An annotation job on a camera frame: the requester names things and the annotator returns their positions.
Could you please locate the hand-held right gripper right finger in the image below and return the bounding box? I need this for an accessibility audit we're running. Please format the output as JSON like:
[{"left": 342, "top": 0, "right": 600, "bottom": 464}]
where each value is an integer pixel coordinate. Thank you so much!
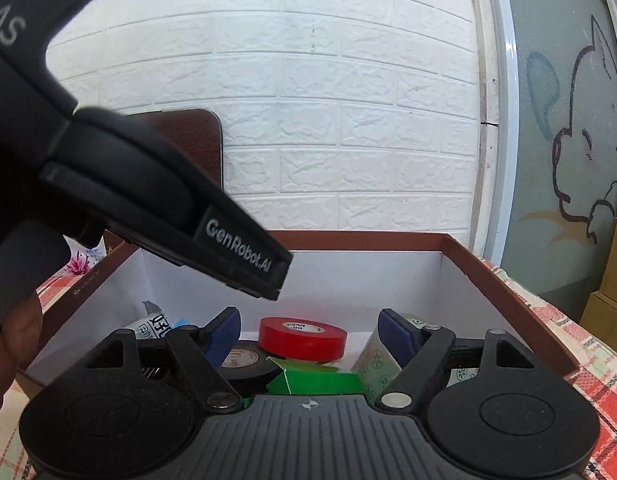
[{"left": 377, "top": 307, "right": 534, "bottom": 411}]

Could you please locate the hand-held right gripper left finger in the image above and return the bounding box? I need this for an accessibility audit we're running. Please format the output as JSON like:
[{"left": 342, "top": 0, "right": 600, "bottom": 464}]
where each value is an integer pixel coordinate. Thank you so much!
[{"left": 83, "top": 307, "right": 243, "bottom": 415}]

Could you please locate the white green patterned tissue packet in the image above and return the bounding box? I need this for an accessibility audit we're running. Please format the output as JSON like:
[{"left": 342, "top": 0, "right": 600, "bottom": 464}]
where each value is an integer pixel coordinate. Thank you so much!
[{"left": 351, "top": 312, "right": 481, "bottom": 403}]

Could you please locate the black tape roll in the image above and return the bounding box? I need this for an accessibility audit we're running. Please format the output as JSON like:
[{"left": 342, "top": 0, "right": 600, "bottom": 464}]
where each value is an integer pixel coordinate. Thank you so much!
[{"left": 219, "top": 340, "right": 284, "bottom": 396}]

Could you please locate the brown cardboard box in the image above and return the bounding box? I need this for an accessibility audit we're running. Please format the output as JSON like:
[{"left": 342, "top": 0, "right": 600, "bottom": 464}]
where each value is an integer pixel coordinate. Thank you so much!
[{"left": 16, "top": 230, "right": 581, "bottom": 401}]

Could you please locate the red tape roll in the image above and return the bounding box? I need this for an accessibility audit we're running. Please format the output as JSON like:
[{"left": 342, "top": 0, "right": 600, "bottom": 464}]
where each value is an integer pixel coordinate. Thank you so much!
[{"left": 258, "top": 316, "right": 348, "bottom": 362}]

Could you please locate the green small box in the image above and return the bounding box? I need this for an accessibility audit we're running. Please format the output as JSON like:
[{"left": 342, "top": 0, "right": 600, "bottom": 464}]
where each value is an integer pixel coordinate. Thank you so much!
[{"left": 243, "top": 357, "right": 365, "bottom": 406}]

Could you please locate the person's left hand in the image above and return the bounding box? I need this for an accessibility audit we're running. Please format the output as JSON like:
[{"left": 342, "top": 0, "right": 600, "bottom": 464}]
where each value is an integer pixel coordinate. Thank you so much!
[{"left": 0, "top": 296, "right": 45, "bottom": 411}]

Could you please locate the blue white printed packet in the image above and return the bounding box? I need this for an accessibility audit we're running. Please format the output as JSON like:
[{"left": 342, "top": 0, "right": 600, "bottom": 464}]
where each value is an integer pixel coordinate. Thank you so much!
[{"left": 138, "top": 300, "right": 195, "bottom": 343}]

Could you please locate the brown board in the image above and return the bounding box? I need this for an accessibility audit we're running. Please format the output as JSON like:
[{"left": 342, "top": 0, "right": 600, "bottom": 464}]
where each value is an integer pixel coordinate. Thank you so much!
[{"left": 123, "top": 108, "right": 224, "bottom": 196}]

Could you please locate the floral plastic sheet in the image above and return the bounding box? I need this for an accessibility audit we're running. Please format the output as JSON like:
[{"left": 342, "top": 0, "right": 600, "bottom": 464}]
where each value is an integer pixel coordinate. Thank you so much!
[{"left": 63, "top": 240, "right": 106, "bottom": 277}]

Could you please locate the flat cardboard carton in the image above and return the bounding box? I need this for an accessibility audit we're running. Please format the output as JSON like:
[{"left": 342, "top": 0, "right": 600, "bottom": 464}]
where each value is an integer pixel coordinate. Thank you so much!
[{"left": 579, "top": 291, "right": 617, "bottom": 333}]

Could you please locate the red plaid tablecloth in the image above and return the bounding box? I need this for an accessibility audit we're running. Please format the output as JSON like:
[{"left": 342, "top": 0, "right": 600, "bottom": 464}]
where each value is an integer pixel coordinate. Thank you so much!
[{"left": 0, "top": 257, "right": 617, "bottom": 480}]

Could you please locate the frosted glass door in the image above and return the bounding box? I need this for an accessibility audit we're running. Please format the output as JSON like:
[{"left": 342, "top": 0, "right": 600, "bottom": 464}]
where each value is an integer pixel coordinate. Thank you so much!
[{"left": 468, "top": 0, "right": 617, "bottom": 321}]

